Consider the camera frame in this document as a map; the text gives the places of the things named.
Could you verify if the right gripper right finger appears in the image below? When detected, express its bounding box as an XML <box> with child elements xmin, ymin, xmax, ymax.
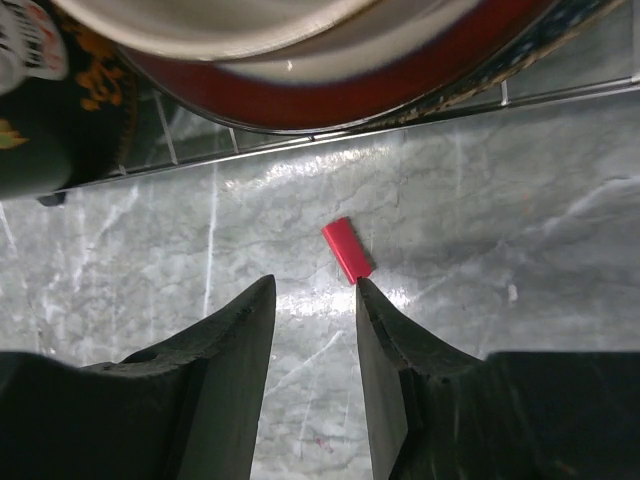
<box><xmin>356</xmin><ymin>278</ymin><xmax>639</xmax><ymax>479</ymax></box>

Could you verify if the red rimmed plate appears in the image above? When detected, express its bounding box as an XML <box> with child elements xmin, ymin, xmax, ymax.
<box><xmin>121</xmin><ymin>1</ymin><xmax>556</xmax><ymax>133</ymax></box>

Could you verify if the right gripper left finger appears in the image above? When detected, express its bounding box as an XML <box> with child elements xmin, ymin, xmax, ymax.
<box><xmin>1</xmin><ymin>275</ymin><xmax>276</xmax><ymax>479</ymax></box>

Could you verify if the beige bowl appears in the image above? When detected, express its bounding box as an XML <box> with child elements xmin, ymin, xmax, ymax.
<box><xmin>55</xmin><ymin>0</ymin><xmax>373</xmax><ymax>61</ymax></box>

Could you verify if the red and black mug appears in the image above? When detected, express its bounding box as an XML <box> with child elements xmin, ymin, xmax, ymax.
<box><xmin>1</xmin><ymin>1</ymin><xmax>137</xmax><ymax>199</ymax></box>

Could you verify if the metal dish rack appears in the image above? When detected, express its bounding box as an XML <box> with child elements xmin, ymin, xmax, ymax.
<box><xmin>80</xmin><ymin>78</ymin><xmax>639</xmax><ymax>187</ymax></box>

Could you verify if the red pen cap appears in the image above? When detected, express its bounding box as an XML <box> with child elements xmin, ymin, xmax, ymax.
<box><xmin>321</xmin><ymin>217</ymin><xmax>373</xmax><ymax>285</ymax></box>

